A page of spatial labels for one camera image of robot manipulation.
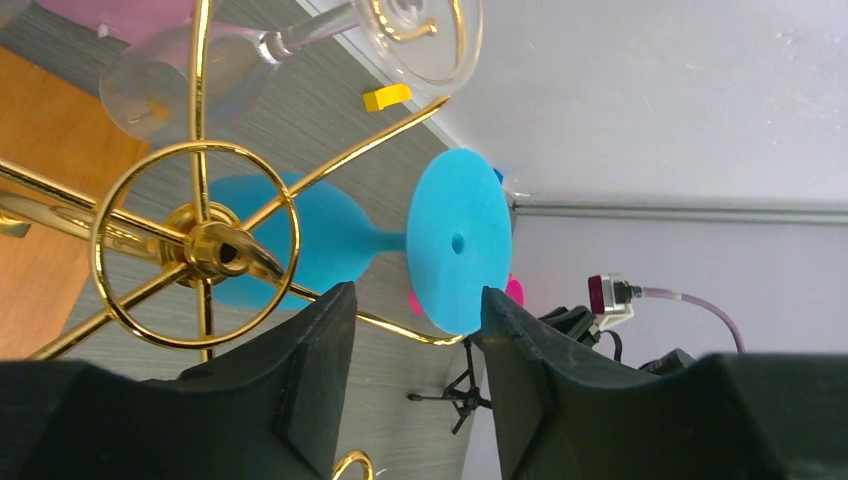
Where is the blue wine glass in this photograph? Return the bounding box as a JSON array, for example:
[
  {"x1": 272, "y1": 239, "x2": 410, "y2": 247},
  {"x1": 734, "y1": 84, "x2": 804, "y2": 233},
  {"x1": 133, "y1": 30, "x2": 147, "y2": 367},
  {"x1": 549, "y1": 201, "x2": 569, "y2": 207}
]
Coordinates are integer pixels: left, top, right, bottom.
[{"x1": 208, "y1": 147, "x2": 515, "y2": 336}]

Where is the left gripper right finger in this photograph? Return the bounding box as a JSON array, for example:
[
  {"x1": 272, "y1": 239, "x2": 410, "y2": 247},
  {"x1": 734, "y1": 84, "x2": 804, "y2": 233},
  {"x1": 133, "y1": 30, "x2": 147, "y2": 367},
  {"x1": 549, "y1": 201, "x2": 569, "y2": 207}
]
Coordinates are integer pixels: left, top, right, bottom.
[{"x1": 476, "y1": 288, "x2": 847, "y2": 479}]

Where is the gold wire glass rack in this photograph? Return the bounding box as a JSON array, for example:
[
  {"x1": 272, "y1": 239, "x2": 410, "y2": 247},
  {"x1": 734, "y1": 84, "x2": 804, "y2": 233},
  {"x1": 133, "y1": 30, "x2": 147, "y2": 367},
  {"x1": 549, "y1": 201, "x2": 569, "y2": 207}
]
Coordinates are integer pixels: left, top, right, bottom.
[{"x1": 1, "y1": 1, "x2": 447, "y2": 478}]

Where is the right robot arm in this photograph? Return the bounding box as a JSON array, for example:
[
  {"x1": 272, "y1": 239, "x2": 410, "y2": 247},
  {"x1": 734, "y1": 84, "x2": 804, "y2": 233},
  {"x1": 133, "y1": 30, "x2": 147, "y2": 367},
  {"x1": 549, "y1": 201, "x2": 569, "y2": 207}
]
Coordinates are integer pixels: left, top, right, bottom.
[{"x1": 538, "y1": 306, "x2": 695, "y2": 376}]

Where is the aluminium rail frame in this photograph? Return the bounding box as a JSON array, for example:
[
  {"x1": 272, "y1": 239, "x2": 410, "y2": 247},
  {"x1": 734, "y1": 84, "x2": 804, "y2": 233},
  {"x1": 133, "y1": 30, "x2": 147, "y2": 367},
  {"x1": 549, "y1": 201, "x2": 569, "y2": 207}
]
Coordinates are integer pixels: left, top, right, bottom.
[{"x1": 508, "y1": 192, "x2": 847, "y2": 226}]

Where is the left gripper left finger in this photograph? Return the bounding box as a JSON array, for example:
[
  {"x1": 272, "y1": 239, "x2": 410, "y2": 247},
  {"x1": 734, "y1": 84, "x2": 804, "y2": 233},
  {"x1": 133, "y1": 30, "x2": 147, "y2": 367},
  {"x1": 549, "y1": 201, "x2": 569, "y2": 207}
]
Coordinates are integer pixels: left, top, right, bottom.
[{"x1": 1, "y1": 283, "x2": 357, "y2": 479}]

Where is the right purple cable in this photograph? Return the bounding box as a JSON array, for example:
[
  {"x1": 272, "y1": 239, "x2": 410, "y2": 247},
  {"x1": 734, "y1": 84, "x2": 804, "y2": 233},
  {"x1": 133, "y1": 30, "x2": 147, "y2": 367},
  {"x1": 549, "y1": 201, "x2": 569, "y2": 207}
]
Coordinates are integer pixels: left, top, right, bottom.
[{"x1": 639, "y1": 286, "x2": 747, "y2": 355}]

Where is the clear wine glass top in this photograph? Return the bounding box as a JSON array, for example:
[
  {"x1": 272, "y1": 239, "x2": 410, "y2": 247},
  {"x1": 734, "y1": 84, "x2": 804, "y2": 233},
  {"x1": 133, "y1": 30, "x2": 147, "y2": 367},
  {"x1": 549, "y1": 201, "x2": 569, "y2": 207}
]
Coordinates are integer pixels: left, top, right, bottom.
[{"x1": 99, "y1": 1, "x2": 483, "y2": 144}]

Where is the small black tripod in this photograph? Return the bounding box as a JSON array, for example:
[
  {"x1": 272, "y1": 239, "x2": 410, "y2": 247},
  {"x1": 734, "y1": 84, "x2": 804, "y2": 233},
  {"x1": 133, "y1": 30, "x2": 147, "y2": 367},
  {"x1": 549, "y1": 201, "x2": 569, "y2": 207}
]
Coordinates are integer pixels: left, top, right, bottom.
[{"x1": 406, "y1": 338, "x2": 492, "y2": 435}]

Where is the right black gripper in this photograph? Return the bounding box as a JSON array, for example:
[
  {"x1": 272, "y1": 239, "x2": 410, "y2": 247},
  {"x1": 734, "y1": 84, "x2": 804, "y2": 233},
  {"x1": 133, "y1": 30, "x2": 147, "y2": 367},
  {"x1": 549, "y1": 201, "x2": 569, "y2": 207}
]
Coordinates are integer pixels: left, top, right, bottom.
[{"x1": 539, "y1": 306, "x2": 623, "y2": 361}]

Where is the yellow toy piece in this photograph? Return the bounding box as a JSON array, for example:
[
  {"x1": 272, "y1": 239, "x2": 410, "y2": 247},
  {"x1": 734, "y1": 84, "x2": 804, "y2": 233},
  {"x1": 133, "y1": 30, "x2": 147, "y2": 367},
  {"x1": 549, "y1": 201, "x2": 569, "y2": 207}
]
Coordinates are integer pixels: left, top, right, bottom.
[{"x1": 362, "y1": 83, "x2": 412, "y2": 113}]

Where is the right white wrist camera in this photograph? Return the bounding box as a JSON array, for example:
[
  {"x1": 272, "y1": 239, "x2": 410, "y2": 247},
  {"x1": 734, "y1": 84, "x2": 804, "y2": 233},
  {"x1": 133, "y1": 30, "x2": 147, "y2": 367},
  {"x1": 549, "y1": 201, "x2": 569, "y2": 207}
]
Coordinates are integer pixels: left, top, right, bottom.
[{"x1": 587, "y1": 274, "x2": 643, "y2": 331}]

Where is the pink wine glass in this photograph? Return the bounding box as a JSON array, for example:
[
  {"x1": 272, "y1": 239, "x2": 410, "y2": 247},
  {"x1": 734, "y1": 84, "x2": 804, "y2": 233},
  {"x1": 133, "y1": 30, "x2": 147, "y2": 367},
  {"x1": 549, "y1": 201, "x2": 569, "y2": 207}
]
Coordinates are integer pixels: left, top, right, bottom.
[{"x1": 408, "y1": 274, "x2": 525, "y2": 316}]

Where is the orange wooden rack base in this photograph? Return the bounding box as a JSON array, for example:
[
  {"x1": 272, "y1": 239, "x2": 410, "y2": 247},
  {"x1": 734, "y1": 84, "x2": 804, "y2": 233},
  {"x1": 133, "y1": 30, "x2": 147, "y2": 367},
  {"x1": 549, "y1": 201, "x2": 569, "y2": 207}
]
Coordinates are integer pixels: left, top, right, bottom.
[{"x1": 0, "y1": 46, "x2": 152, "y2": 362}]

